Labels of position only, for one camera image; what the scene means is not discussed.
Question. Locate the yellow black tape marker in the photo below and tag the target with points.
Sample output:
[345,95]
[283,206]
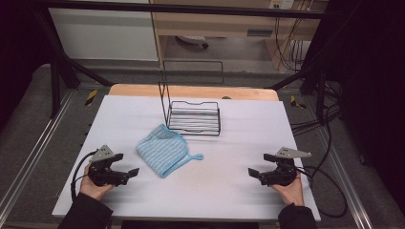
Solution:
[91,97]
[297,102]

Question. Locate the blue striped towel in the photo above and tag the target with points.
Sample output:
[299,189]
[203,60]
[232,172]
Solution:
[162,149]

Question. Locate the white foam mat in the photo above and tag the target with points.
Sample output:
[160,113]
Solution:
[223,181]

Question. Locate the white cabinet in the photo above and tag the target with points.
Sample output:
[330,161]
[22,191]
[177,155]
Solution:
[105,35]

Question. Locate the white chair base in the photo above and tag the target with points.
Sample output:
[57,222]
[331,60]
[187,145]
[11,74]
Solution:
[192,39]

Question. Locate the light wooden desk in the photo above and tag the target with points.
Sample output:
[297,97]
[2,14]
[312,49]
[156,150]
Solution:
[223,24]

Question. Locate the white wall socket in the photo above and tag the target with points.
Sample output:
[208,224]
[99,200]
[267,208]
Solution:
[281,4]

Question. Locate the aluminium rail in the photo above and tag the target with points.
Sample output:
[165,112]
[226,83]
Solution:
[347,184]
[35,149]

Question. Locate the black metal frame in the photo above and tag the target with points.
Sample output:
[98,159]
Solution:
[191,8]

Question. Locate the person's right hand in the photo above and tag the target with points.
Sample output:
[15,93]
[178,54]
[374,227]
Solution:
[291,192]

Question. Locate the person's left hand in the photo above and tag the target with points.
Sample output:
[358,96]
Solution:
[92,191]

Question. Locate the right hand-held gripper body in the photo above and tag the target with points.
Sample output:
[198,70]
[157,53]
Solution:
[283,175]

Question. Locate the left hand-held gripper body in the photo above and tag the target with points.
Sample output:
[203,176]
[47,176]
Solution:
[102,173]

